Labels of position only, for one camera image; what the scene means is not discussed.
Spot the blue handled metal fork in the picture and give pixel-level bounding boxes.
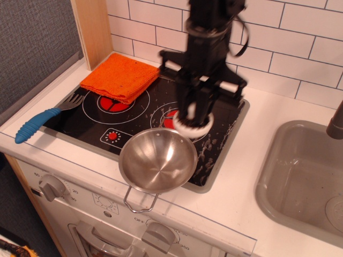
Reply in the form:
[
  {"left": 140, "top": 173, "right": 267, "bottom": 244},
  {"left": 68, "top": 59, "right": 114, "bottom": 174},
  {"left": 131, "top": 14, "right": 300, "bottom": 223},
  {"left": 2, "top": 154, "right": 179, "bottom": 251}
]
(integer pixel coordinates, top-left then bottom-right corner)
[{"left": 14, "top": 94, "right": 84, "bottom": 144}]

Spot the grey oven door handle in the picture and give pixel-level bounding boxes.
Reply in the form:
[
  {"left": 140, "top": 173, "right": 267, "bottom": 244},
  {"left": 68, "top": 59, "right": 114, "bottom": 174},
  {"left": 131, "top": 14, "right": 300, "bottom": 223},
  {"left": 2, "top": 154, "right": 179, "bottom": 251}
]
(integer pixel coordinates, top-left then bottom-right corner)
[{"left": 74, "top": 222, "right": 148, "bottom": 256}]

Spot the silver metal pan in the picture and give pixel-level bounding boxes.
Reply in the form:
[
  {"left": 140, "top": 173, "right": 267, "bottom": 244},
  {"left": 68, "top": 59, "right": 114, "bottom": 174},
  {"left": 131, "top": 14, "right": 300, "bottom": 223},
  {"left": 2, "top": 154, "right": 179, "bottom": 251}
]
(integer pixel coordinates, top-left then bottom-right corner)
[{"left": 118, "top": 128, "right": 198, "bottom": 213}]

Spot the grey left oven knob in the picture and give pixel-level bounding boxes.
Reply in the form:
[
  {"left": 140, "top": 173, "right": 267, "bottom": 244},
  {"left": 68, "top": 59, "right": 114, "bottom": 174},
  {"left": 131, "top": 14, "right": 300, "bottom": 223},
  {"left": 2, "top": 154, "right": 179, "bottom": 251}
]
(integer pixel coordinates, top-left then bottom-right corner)
[{"left": 39, "top": 175, "right": 66, "bottom": 202}]

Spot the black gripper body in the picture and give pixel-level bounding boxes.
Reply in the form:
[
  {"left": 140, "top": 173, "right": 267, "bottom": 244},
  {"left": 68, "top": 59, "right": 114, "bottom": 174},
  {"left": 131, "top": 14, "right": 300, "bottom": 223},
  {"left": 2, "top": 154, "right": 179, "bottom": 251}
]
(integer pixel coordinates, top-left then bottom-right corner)
[{"left": 159, "top": 31, "right": 247, "bottom": 101}]

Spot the grey faucet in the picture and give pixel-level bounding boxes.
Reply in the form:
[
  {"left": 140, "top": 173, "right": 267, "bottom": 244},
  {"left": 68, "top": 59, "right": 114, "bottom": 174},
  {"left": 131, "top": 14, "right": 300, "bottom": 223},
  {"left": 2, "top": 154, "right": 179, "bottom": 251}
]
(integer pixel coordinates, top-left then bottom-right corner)
[{"left": 326, "top": 101, "right": 343, "bottom": 140}]

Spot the grey right oven knob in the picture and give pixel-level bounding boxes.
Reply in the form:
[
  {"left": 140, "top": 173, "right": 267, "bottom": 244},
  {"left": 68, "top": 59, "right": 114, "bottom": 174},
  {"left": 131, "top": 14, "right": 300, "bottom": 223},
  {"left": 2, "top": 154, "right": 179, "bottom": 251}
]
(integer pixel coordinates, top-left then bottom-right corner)
[{"left": 141, "top": 222, "right": 176, "bottom": 254}]

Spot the orange folded cloth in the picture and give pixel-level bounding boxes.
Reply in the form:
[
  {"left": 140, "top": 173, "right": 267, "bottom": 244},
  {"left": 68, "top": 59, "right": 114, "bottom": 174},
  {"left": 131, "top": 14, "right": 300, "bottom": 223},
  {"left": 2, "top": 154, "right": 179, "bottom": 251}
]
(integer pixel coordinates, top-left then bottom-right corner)
[{"left": 80, "top": 54, "right": 160, "bottom": 104}]

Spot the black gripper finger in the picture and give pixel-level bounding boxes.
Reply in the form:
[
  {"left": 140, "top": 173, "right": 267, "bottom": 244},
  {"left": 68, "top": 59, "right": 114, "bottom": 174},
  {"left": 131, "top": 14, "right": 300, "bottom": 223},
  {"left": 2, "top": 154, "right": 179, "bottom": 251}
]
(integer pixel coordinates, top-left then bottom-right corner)
[
  {"left": 176, "top": 82, "right": 195, "bottom": 122},
  {"left": 194, "top": 87, "right": 219, "bottom": 126}
]

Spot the black toy stovetop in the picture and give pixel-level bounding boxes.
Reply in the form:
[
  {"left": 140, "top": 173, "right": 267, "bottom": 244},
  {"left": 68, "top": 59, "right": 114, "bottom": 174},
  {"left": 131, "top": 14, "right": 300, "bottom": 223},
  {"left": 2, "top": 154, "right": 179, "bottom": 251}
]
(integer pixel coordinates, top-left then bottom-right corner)
[{"left": 40, "top": 78, "right": 250, "bottom": 193}]

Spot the grey oven knob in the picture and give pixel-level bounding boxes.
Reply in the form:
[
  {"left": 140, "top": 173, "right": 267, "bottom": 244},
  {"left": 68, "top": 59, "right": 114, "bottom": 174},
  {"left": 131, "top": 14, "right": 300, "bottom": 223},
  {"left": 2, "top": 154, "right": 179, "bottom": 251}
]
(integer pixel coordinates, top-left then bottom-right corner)
[
  {"left": 39, "top": 175, "right": 66, "bottom": 202},
  {"left": 141, "top": 222, "right": 176, "bottom": 254}
]

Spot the wooden side post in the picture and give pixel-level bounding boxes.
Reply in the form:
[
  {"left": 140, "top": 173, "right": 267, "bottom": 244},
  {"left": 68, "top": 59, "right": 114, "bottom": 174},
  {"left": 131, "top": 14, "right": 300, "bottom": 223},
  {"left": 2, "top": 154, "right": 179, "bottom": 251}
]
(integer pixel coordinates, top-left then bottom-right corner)
[{"left": 70, "top": 0, "right": 113, "bottom": 71}]

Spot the grey toy sink basin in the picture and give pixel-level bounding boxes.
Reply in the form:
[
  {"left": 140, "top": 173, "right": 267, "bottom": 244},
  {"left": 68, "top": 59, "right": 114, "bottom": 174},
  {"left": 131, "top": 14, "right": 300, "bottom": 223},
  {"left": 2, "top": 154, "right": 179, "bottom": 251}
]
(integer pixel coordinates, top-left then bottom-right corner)
[{"left": 256, "top": 120, "right": 342, "bottom": 247}]

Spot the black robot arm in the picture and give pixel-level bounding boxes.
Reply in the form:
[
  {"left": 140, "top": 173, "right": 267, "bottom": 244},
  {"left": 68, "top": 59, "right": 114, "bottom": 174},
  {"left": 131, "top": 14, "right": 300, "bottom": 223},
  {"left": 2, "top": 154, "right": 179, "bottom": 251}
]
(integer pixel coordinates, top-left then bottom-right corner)
[{"left": 160, "top": 1, "right": 247, "bottom": 129}]

